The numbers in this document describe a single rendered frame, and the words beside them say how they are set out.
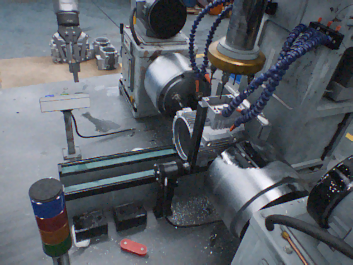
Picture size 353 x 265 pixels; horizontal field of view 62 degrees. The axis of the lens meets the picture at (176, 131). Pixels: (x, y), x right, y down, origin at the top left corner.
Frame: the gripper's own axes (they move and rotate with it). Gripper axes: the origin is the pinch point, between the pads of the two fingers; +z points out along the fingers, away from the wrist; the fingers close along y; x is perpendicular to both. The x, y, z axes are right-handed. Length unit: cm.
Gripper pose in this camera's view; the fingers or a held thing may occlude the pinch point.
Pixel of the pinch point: (75, 72)
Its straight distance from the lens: 117.4
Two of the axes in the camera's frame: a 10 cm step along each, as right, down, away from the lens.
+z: 0.8, 9.8, 1.7
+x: -3.9, -1.3, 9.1
